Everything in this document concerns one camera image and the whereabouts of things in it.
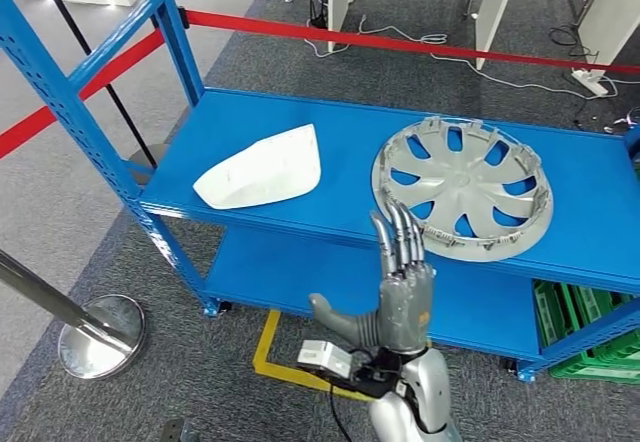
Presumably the white desk leg panel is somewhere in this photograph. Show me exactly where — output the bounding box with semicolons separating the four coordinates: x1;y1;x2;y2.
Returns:
475;0;524;71
325;0;351;54
577;0;640;73

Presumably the white power strip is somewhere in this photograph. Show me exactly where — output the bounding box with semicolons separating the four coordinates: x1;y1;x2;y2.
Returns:
571;67;610;98

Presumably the thin black stanchion post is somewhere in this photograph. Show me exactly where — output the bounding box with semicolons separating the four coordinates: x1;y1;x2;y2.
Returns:
30;0;171;169

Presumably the black floor cable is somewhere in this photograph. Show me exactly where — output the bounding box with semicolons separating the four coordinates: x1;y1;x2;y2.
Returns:
547;24;608;129

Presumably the chrome stanchion post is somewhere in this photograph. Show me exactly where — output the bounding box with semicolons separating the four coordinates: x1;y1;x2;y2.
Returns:
0;248;147;381

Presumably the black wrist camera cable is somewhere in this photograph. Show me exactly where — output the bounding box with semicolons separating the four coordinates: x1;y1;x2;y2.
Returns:
327;382;353;442

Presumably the red barrier belt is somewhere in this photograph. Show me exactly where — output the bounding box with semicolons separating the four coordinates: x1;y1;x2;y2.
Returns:
0;28;166;161
177;8;640;77

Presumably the white floor cable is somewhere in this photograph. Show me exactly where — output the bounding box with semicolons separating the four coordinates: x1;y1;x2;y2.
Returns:
305;14;640;102

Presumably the blue metal shelf rack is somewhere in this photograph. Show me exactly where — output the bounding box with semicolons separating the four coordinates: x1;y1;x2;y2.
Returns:
0;0;640;384

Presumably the yellow floor tape outline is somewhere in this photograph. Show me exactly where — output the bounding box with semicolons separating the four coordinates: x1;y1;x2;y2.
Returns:
251;309;433;404

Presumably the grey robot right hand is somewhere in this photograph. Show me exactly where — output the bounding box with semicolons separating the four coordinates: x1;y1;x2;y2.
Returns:
308;201;435;355

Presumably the green plastic crate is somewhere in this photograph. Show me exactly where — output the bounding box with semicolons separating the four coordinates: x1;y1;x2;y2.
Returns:
532;279;640;384

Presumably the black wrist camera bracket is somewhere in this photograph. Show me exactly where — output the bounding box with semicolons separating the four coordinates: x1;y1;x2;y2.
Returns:
305;349;416;404

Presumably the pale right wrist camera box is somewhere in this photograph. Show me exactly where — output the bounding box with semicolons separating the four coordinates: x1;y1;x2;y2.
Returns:
297;339;353;381

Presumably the white car mirror cover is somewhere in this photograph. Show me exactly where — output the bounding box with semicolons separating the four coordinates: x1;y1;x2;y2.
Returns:
192;123;322;211

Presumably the silver wheel hubcap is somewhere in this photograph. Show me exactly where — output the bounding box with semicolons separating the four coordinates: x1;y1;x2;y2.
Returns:
371;116;554;263

